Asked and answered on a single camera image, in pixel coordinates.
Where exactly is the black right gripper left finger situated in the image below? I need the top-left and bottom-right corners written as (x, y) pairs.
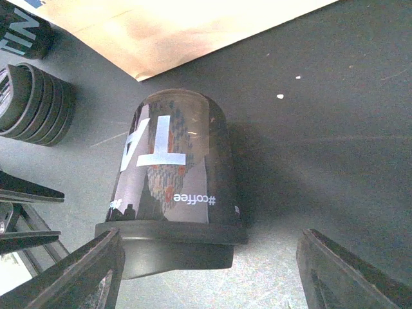
top-left (1, 229), bottom-right (125, 308)

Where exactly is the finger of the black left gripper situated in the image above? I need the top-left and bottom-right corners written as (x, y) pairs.
top-left (0, 231), bottom-right (61, 254)
top-left (1, 171), bottom-right (65, 203)

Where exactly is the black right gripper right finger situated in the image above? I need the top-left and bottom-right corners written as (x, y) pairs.
top-left (296, 229), bottom-right (411, 308)

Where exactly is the single black lid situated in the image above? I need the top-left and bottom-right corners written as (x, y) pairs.
top-left (106, 89), bottom-right (241, 227)

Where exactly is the blue checkered paper bag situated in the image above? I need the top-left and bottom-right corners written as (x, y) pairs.
top-left (17, 0), bottom-right (331, 81)

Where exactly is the stack of black lids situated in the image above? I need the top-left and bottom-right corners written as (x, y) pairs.
top-left (1, 63), bottom-right (75, 147)

